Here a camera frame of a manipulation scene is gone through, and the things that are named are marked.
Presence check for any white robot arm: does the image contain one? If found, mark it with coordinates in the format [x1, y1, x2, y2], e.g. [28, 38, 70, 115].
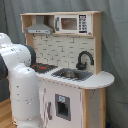
[0, 33, 43, 128]

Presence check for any wooden toy kitchen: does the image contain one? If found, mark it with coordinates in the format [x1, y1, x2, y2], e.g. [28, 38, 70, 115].
[21, 11, 114, 128]

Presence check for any grey toy sink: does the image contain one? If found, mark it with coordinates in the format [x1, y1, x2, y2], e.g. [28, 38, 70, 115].
[53, 68, 93, 81]

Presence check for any black toy faucet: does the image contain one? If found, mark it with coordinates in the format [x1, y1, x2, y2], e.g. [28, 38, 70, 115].
[76, 51, 94, 70]

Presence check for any black toy stovetop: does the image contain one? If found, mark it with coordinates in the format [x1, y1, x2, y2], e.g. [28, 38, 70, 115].
[31, 63, 56, 73]

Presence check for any grey ice dispenser panel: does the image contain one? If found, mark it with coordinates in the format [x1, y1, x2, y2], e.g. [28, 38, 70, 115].
[55, 94, 71, 121]

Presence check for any toy microwave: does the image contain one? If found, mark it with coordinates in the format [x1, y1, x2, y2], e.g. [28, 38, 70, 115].
[55, 15, 92, 34]

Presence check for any grey range hood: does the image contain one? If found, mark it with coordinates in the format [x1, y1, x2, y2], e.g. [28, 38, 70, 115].
[25, 15, 53, 35]

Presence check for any grey curtain backdrop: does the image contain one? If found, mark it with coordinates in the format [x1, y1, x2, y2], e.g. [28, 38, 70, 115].
[0, 0, 128, 128]

